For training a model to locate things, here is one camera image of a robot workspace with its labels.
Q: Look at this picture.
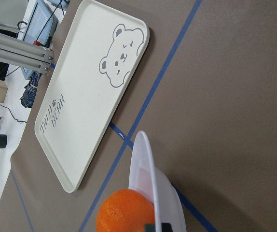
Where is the teach pendant tablet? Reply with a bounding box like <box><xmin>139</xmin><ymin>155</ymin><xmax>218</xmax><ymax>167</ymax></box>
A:
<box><xmin>16</xmin><ymin>0</ymin><xmax>59</xmax><ymax>80</ymax></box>

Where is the aluminium frame post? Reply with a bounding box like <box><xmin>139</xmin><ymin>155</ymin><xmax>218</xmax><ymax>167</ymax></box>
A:
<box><xmin>0</xmin><ymin>34</ymin><xmax>54</xmax><ymax>74</ymax></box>

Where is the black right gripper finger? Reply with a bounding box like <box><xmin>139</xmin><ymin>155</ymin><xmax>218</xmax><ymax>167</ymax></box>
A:
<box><xmin>144</xmin><ymin>223</ymin><xmax>172</xmax><ymax>232</ymax></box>

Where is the orange fruit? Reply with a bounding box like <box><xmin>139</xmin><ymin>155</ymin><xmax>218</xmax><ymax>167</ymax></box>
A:
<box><xmin>96</xmin><ymin>189</ymin><xmax>155</xmax><ymax>232</ymax></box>

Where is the folded dark umbrella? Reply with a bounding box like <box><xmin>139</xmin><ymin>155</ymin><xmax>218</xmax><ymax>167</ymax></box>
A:
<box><xmin>20</xmin><ymin>71</ymin><xmax>42</xmax><ymax>108</ymax></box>

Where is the cream bear tray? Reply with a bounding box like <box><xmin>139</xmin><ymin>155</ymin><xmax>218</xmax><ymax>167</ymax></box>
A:
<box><xmin>34</xmin><ymin>0</ymin><xmax>150</xmax><ymax>193</ymax></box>

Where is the white round plate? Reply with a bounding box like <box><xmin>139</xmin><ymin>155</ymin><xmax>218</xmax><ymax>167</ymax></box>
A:
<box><xmin>128</xmin><ymin>130</ymin><xmax>187</xmax><ymax>232</ymax></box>

